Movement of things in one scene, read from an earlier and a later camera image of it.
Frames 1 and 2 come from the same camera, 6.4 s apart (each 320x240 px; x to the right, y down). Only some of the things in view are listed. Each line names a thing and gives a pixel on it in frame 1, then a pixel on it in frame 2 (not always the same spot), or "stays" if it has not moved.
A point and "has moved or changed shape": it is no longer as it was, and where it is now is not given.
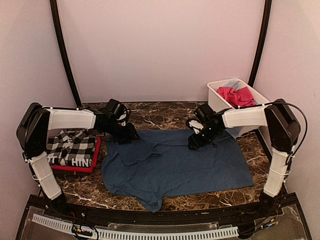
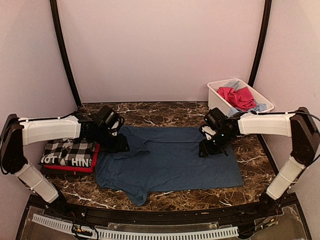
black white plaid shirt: [72, 148] stays
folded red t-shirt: [80, 169] stays
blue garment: [160, 164] has moved or changed shape
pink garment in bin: [241, 97] stays
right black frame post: [267, 11] stays
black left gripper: [129, 135] -> [119, 146]
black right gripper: [196, 143] -> [207, 149]
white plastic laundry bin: [217, 103] stays
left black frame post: [58, 33] stays
